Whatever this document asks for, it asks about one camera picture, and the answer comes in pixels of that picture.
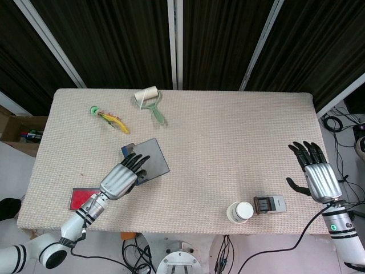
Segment green yellow feather shuttlecock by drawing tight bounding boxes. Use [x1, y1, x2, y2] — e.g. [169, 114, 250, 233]
[89, 105, 131, 135]

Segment black equipment box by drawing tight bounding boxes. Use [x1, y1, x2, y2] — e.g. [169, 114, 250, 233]
[343, 91, 365, 115]

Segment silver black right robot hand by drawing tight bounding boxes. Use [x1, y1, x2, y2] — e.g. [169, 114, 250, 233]
[286, 140, 343, 204]

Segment black right hand cable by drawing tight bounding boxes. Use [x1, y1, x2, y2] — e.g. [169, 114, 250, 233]
[236, 204, 331, 274]

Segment blue glasses case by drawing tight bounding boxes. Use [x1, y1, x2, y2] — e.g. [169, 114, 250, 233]
[120, 138, 171, 186]

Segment stack of white paper cups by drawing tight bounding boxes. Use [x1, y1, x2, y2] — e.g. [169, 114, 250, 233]
[226, 201, 254, 224]

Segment red card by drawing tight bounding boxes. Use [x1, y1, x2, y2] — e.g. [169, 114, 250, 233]
[68, 187, 101, 212]

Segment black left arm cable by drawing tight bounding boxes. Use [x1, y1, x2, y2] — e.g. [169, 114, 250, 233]
[70, 208, 156, 274]

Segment green handled lint roller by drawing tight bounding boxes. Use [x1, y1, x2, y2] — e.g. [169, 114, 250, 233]
[133, 85, 168, 126]

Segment black curtain panel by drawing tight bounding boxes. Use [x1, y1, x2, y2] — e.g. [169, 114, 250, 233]
[0, 0, 79, 116]
[182, 0, 276, 91]
[30, 0, 173, 88]
[246, 0, 365, 114]

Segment beige waffle tablecloth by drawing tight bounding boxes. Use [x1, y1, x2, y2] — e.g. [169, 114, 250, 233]
[16, 88, 339, 235]

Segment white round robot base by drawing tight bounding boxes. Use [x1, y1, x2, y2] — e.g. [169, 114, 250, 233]
[156, 251, 200, 274]

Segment markers in cardboard box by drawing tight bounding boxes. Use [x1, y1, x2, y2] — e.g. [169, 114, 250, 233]
[19, 129, 44, 141]

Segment hanging black cable bundle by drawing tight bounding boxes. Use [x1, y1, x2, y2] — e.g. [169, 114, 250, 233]
[215, 234, 237, 274]

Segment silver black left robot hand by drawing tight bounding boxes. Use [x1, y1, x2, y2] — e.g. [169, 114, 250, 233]
[99, 153, 151, 201]

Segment black cloth bundle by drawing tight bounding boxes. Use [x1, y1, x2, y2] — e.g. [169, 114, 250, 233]
[0, 198, 22, 222]

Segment tangle of black floor cables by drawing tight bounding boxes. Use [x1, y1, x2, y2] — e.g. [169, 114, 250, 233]
[321, 107, 365, 213]

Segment white screen frame post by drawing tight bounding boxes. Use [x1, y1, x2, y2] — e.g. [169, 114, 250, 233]
[13, 0, 87, 88]
[315, 72, 365, 119]
[238, 0, 286, 91]
[167, 0, 184, 90]

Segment orange block under table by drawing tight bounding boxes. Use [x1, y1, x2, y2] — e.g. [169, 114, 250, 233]
[120, 231, 143, 243]

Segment brown cardboard box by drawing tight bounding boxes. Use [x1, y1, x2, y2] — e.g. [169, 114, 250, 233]
[0, 105, 48, 158]

